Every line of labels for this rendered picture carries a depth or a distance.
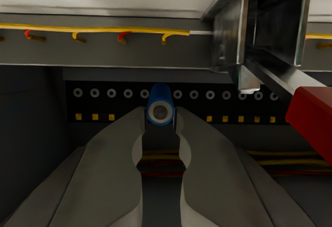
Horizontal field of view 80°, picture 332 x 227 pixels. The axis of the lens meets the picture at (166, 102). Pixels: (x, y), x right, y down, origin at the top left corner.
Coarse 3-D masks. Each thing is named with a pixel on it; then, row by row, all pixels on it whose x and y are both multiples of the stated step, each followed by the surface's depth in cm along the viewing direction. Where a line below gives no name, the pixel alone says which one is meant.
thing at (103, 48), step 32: (0, 32) 10; (32, 32) 10; (64, 32) 10; (96, 32) 10; (128, 32) 9; (160, 32) 9; (0, 64) 10; (32, 64) 10; (64, 64) 10; (96, 64) 10; (128, 64) 10; (160, 64) 11; (192, 64) 11; (320, 64) 11
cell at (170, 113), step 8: (152, 88) 18; (160, 88) 16; (168, 88) 17; (152, 96) 14; (160, 96) 13; (168, 96) 14; (152, 104) 13; (160, 104) 13; (168, 104) 13; (152, 112) 13; (160, 112) 12; (168, 112) 13; (152, 120) 13; (160, 120) 13; (168, 120) 13
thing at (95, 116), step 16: (80, 96) 25; (80, 112) 25; (96, 112) 25; (112, 112) 25; (128, 112) 25; (192, 112) 25; (208, 112) 26; (224, 112) 26; (240, 112) 26; (256, 112) 26; (272, 112) 26
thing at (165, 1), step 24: (0, 0) 8; (24, 0) 8; (48, 0) 8; (72, 0) 8; (96, 0) 7; (120, 0) 7; (144, 0) 7; (168, 0) 7; (192, 0) 7; (312, 0) 7; (0, 72) 18; (24, 72) 21; (72, 72) 24; (96, 72) 24; (120, 72) 24; (144, 72) 24; (168, 72) 24; (192, 72) 24; (312, 72) 24
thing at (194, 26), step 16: (0, 16) 9; (16, 16) 9; (32, 16) 9; (48, 16) 9; (64, 16) 9; (80, 16) 9; (96, 16) 10; (112, 16) 10; (144, 32) 10; (192, 32) 10; (208, 32) 10; (320, 32) 10
